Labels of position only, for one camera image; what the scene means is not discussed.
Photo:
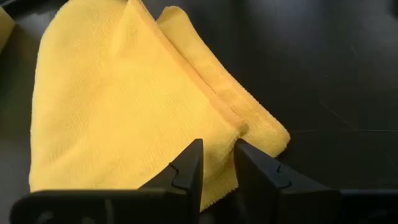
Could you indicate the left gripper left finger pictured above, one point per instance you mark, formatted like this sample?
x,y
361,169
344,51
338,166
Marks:
x,y
155,202

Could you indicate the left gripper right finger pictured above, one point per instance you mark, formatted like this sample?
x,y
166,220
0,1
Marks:
x,y
273,193

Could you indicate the green translucent plastic tray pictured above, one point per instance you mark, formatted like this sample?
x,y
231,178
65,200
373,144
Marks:
x,y
5,28

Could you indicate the yellow microfiber towel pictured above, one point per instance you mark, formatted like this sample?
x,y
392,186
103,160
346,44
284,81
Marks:
x,y
124,109

